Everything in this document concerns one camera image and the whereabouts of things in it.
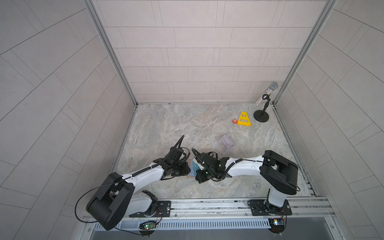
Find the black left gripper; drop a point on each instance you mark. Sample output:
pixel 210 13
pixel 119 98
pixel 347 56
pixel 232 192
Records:
pixel 185 171

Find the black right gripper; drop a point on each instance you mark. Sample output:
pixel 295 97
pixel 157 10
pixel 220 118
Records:
pixel 199 178

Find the pink leather card holder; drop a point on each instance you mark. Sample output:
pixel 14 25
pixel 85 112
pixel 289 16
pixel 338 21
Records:
pixel 193 165

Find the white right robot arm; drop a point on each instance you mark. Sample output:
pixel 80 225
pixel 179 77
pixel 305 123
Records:
pixel 279 172

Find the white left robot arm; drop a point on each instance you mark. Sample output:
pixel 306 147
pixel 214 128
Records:
pixel 121 195

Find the left green circuit board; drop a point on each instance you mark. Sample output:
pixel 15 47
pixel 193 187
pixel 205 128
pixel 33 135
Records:
pixel 148 226

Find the yellow triangular cone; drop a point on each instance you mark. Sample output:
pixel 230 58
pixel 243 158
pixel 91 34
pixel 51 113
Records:
pixel 244 120

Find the black microphone stand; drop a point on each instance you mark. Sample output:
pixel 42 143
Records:
pixel 261 115

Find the right circuit board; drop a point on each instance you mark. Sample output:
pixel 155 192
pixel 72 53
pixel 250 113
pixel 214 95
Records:
pixel 277 225

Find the glittery silver microphone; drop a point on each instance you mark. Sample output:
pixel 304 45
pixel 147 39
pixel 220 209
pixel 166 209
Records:
pixel 272 87

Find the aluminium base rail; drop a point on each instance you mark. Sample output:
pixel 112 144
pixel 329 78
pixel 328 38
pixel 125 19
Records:
pixel 234 208

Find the aluminium corner post left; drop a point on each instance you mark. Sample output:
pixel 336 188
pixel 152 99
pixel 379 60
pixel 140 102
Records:
pixel 106 43

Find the aluminium corner post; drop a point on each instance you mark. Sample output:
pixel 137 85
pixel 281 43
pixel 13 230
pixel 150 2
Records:
pixel 324 15
pixel 106 43

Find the aluminium corner post right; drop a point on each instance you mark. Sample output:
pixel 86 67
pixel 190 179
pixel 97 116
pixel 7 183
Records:
pixel 324 15

